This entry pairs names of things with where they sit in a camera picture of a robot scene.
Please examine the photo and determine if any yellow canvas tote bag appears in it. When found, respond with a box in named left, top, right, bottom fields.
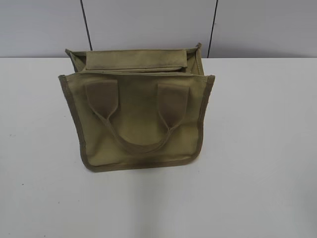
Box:
left=59, top=44, right=215, bottom=172

